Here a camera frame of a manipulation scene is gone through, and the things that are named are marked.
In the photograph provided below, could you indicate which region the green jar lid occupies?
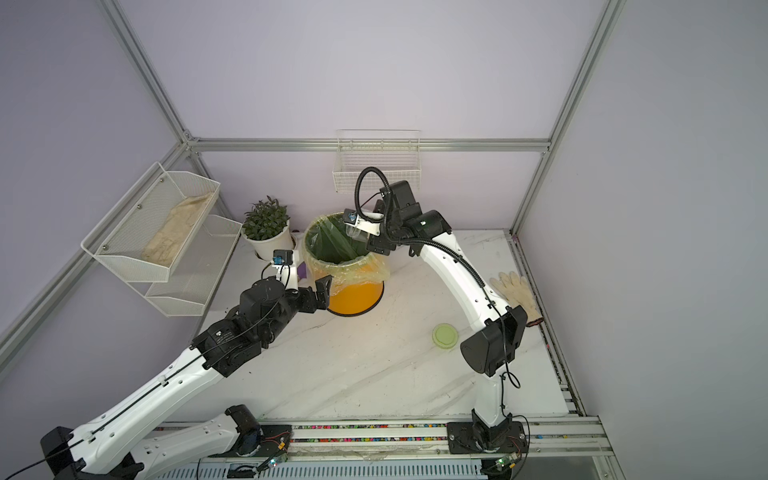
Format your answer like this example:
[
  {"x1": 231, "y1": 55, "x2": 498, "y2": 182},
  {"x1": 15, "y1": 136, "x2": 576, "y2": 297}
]
[{"x1": 431, "y1": 323, "x2": 459, "y2": 350}]

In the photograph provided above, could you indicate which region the glass oatmeal jar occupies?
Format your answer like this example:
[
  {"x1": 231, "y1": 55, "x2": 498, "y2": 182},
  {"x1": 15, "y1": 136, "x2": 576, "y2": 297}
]
[{"x1": 343, "y1": 216, "x2": 380, "y2": 243}]

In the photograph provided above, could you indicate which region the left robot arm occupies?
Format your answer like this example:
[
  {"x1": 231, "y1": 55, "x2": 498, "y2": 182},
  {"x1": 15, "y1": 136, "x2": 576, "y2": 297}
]
[{"x1": 40, "y1": 276, "x2": 332, "y2": 479}]

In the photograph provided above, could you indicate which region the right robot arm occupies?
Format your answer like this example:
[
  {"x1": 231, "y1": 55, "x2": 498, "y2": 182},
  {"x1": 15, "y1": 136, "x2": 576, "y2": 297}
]
[{"x1": 347, "y1": 179, "x2": 528, "y2": 450}]

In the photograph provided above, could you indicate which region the orange trash bin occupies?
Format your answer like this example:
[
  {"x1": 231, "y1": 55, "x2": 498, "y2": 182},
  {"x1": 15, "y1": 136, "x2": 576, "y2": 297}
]
[{"x1": 328, "y1": 282, "x2": 385, "y2": 317}]

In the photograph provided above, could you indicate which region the lower white mesh shelf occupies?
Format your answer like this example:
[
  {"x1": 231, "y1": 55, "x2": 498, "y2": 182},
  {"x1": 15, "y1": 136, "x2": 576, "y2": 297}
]
[{"x1": 144, "y1": 215, "x2": 241, "y2": 317}]

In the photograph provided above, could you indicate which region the white mesh shelf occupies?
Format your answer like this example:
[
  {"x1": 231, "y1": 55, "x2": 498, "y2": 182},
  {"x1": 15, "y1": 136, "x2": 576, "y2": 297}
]
[
  {"x1": 81, "y1": 162, "x2": 220, "y2": 283},
  {"x1": 144, "y1": 215, "x2": 241, "y2": 317}
]

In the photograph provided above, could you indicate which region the potted green plant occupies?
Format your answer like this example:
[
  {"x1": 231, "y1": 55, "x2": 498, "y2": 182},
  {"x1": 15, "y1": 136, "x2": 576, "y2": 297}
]
[{"x1": 242, "y1": 196, "x2": 295, "y2": 261}]

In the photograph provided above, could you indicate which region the beige cloth in shelf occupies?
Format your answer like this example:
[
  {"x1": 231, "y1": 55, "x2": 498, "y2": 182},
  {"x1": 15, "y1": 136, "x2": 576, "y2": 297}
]
[{"x1": 141, "y1": 193, "x2": 212, "y2": 267}]

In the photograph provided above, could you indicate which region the white work glove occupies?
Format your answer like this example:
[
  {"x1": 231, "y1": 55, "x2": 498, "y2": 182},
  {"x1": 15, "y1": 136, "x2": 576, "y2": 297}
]
[{"x1": 489, "y1": 271, "x2": 544, "y2": 328}]

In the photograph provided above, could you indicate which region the upper white mesh shelf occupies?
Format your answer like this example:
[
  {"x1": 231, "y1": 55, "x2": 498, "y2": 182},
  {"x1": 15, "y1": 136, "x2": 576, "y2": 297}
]
[{"x1": 81, "y1": 162, "x2": 220, "y2": 283}]

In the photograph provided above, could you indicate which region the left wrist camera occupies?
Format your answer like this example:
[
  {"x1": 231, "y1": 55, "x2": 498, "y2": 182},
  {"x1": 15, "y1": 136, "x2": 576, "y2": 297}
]
[{"x1": 272, "y1": 249, "x2": 299, "y2": 290}]

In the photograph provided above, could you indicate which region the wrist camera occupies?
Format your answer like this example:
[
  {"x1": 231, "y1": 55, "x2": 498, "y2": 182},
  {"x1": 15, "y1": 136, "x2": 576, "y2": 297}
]
[
  {"x1": 272, "y1": 249, "x2": 299, "y2": 290},
  {"x1": 341, "y1": 209, "x2": 383, "y2": 238}
]

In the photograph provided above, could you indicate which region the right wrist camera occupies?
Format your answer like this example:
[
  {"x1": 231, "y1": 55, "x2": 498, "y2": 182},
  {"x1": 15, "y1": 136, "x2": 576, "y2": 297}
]
[{"x1": 341, "y1": 209, "x2": 383, "y2": 238}]

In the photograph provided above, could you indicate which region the white wire wall basket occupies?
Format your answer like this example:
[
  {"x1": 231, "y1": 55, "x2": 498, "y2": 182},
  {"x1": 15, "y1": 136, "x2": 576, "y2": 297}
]
[{"x1": 332, "y1": 129, "x2": 422, "y2": 194}]

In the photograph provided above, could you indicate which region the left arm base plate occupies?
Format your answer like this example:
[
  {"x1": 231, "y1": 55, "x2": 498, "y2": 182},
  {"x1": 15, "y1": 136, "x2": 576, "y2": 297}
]
[{"x1": 227, "y1": 424, "x2": 293, "y2": 458}]

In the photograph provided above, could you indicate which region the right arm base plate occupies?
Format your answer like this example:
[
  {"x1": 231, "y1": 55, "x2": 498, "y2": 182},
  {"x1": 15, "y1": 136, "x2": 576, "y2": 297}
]
[{"x1": 446, "y1": 419, "x2": 529, "y2": 454}]

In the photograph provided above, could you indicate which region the aluminium mounting rail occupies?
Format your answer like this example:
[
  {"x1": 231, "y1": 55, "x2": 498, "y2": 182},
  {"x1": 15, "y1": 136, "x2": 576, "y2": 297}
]
[{"x1": 149, "y1": 416, "x2": 625, "y2": 479}]

